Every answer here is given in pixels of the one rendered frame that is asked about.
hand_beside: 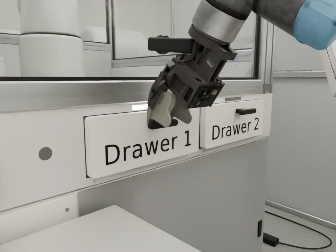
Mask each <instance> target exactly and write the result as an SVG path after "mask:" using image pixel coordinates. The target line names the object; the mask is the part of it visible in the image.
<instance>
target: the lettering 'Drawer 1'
mask: <svg viewBox="0 0 336 252"><path fill-rule="evenodd" d="M186 133H187V144H186V145H185V147H187V146H191V144H189V130H188V131H186V132H185V134H186ZM177 138H178V137H177V136H176V137H175V138H174V137H173V138H172V150H174V140H175V139H177ZM164 141H167V142H168V143H167V144H163V142H164ZM158 143H159V141H158V140H157V142H156V147H154V142H153V141H152V142H151V143H150V149H148V144H147V143H145V146H146V150H147V155H148V156H149V155H150V154H151V149H152V147H153V152H154V154H156V153H157V148H158ZM168 145H170V141H169V140H168V139H167V138H166V139H164V140H163V141H162V142H161V150H162V151H163V152H167V151H169V149H170V148H168V149H167V150H164V149H163V146H168ZM137 146H139V147H140V149H137V150H135V151H134V152H133V158H134V159H138V158H139V157H142V146H141V145H140V144H136V145H134V146H133V148H135V147H137ZM110 147H115V148H116V149H117V158H116V160H115V161H113V162H109V155H108V148H110ZM128 148H131V145H130V146H128V147H127V148H126V147H124V161H126V151H127V149H128ZM138 151H140V154H139V156H135V153H136V152H138ZM105 156H106V166H107V165H112V164H114V163H116V162H117V161H118V160H119V158H120V149H119V147H118V146H117V145H114V144H112V145H106V146H105Z"/></svg>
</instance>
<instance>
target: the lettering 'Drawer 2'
mask: <svg viewBox="0 0 336 252"><path fill-rule="evenodd" d="M257 119H258V123H259V118H256V119H255V120H257ZM258 123H257V125H256V127H255V129H254V130H258V129H259V128H257V126H258ZM250 124H251V122H250V123H249V122H248V132H249V125H250ZM243 125H245V127H243ZM243 125H242V128H241V131H242V133H245V132H246V131H243V129H245V128H247V125H246V123H244V124H243ZM215 127H217V128H218V137H216V138H214V128H215ZM240 127H241V124H240V125H239V129H238V125H236V129H235V126H233V129H234V135H236V131H237V134H239V132H240ZM228 128H230V130H228V131H227V132H226V136H227V137H229V136H232V128H231V126H228V127H227V129H228ZM224 129H226V127H224V128H222V138H223V131H224ZM228 132H230V135H228ZM219 136H220V127H219V126H217V125H215V126H213V132H212V140H216V139H218V138H219Z"/></svg>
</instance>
